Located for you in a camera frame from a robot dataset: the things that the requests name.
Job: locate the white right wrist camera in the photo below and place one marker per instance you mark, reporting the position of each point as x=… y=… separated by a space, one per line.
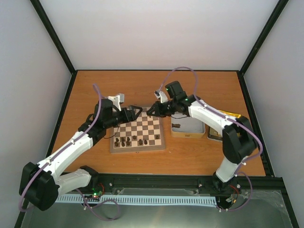
x=161 y=96

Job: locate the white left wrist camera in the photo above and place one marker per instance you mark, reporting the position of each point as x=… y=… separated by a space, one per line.
x=117 y=100

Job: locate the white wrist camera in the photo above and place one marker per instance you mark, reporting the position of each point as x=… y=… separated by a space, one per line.
x=161 y=96
x=117 y=100

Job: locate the wooden chessboard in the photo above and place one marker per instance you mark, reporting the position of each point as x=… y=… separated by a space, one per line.
x=145 y=128

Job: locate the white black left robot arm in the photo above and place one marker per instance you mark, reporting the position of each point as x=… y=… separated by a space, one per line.
x=88 y=135

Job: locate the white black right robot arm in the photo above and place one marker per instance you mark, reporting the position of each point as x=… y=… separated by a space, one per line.
x=238 y=139

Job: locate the silver tin tray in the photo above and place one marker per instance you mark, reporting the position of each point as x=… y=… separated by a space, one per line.
x=189 y=127

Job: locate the small electronics board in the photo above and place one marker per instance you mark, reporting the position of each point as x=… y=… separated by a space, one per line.
x=98 y=191

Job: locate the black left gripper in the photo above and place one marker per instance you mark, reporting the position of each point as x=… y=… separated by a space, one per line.
x=132 y=116

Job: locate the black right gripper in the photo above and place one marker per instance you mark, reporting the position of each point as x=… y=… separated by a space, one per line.
x=157 y=110

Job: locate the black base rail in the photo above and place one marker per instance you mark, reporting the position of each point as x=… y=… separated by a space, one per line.
x=156 y=184

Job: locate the light blue cable duct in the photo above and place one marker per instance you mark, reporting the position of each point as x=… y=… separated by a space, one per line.
x=133 y=200

